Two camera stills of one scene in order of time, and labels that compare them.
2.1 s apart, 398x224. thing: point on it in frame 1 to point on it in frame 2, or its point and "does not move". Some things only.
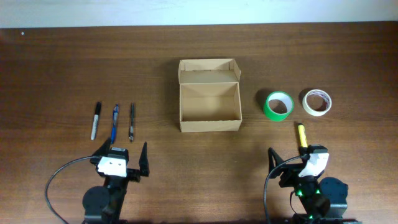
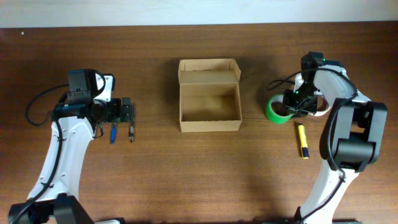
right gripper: (290, 170) to (298, 109)
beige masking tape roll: (317, 102) does not move
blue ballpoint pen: (114, 123) does not move
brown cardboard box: (209, 95) does not move
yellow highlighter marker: (302, 135) does not move
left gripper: (132, 173) to (126, 109)
